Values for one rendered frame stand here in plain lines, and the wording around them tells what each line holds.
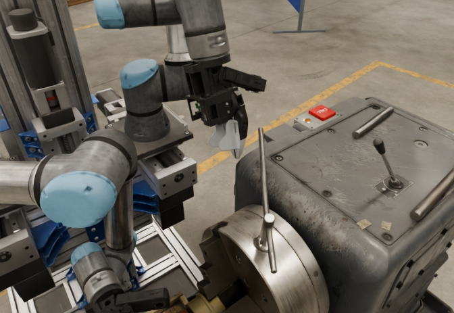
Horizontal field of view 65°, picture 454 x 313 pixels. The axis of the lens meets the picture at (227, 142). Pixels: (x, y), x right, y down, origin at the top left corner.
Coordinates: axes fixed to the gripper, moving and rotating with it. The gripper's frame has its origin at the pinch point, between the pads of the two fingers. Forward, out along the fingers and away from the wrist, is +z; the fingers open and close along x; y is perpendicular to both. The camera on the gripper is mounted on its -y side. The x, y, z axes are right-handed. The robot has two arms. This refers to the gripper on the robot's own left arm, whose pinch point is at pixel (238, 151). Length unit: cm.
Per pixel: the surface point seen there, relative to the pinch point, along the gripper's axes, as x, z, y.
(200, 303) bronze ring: 0.8, 28.2, 17.3
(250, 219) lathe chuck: 0.3, 16.4, 0.5
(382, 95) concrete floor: -159, 93, -294
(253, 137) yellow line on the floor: -182, 85, -134
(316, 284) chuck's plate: 15.2, 27.3, -2.5
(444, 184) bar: 22.3, 18.7, -38.9
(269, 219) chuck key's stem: 10.8, 10.3, 3.1
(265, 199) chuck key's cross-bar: 5.9, 9.4, -0.2
